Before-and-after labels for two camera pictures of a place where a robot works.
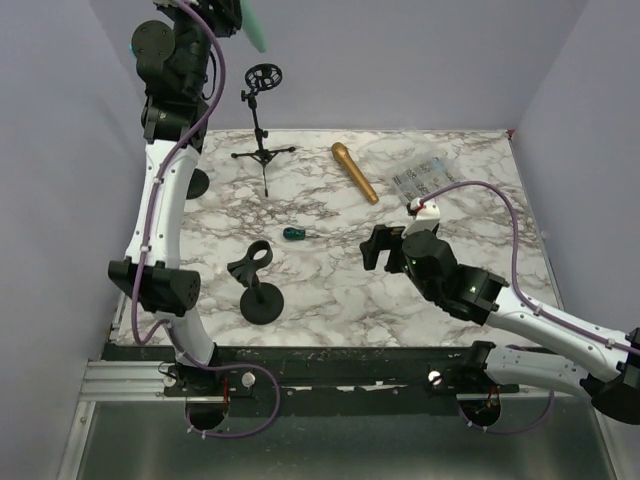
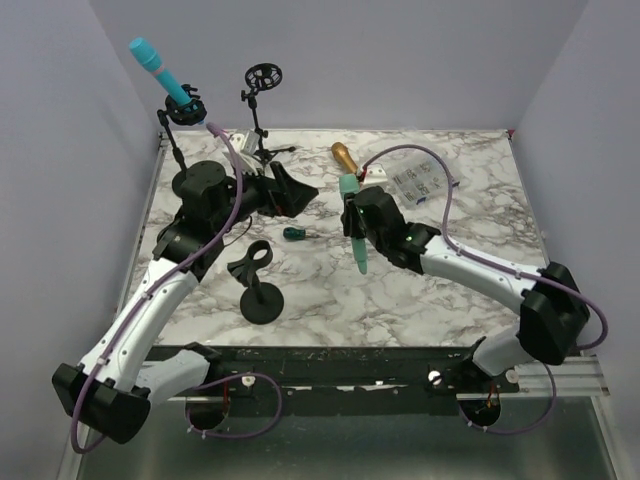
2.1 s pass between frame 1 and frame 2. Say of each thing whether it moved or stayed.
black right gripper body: moved
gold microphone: stayed
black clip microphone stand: stayed
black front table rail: stayed
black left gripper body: moved
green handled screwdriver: stayed
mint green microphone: moved
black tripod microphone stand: stayed
